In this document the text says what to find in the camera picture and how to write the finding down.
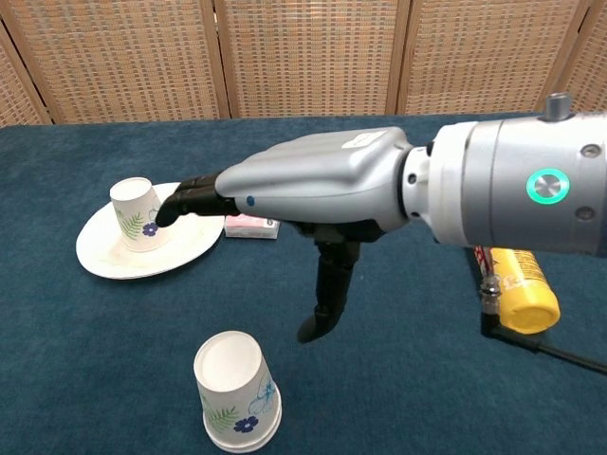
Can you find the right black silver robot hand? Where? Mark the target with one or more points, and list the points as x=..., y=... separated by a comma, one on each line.
x=313, y=175

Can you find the white floral paper cup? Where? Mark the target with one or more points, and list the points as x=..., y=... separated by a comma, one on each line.
x=232, y=374
x=133, y=208
x=246, y=448

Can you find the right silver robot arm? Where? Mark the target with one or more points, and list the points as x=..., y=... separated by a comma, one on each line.
x=498, y=189

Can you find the pink tissue pack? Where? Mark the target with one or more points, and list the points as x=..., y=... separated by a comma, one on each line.
x=246, y=230

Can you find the bamboo folding screen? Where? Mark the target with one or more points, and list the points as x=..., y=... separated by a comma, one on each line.
x=308, y=57

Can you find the white paper plate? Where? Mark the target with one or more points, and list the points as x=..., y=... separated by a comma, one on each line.
x=189, y=251

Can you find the yellow sauce bottle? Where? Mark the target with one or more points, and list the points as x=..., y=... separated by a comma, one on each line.
x=526, y=308

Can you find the blue table cloth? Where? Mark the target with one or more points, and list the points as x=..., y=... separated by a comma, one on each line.
x=95, y=355

